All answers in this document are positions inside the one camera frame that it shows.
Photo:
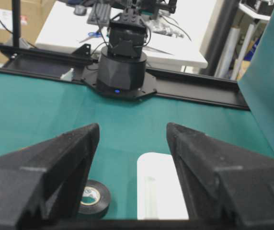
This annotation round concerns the blue handled scissors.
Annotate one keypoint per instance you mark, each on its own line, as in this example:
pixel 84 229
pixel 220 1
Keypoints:
pixel 92 35

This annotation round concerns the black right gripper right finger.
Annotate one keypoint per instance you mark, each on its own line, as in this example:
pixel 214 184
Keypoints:
pixel 221 181

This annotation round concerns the black aluminium frame rail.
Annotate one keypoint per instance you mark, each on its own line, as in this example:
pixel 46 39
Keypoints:
pixel 50 65

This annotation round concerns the black tape roll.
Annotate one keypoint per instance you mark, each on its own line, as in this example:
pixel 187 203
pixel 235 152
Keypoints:
pixel 95 200

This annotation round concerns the black keyboard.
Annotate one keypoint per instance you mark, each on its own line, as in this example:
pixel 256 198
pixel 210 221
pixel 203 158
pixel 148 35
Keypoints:
pixel 100 13

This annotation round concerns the black vertical pole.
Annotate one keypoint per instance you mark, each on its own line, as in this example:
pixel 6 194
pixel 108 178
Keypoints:
pixel 16 22

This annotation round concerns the white background desk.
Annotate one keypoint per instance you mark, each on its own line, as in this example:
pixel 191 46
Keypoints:
pixel 63 30

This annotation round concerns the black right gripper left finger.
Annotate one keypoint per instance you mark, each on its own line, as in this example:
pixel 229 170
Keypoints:
pixel 44 182

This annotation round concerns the green table cloth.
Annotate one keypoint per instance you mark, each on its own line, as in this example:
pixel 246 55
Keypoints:
pixel 34 110

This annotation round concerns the white plastic case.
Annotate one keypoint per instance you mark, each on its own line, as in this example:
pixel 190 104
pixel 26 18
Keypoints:
pixel 159 194

